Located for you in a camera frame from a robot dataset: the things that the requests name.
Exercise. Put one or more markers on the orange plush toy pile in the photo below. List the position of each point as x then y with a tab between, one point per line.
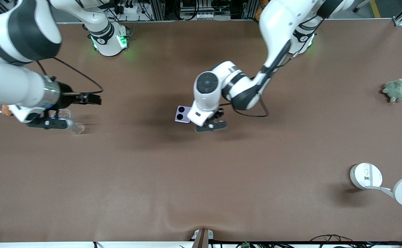
257	15

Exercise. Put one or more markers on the brown plush toy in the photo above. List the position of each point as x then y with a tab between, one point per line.
5	110

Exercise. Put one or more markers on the white power strip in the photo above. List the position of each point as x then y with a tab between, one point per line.
132	8

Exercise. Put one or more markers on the clear plastic cup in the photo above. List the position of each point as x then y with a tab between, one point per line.
78	128

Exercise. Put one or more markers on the lilac flip phone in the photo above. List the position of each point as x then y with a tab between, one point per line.
183	119

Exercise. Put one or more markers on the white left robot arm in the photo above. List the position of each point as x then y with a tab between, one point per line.
276	20

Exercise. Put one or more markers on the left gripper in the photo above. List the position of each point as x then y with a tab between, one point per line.
219	112

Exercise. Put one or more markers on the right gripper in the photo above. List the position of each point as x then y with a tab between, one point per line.
66	96

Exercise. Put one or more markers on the aluminium frame post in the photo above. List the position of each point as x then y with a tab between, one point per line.
158	8
251	8

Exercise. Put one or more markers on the green turtle plush toy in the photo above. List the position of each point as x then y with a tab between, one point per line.
395	90

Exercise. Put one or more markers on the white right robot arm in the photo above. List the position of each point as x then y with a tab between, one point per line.
1	82

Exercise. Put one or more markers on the white desk lamp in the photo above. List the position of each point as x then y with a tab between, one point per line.
366	175

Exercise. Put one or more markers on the metal table edge bracket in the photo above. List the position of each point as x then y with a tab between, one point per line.
202	239

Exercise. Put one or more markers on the white terminal block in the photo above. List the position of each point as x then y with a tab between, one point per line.
206	16

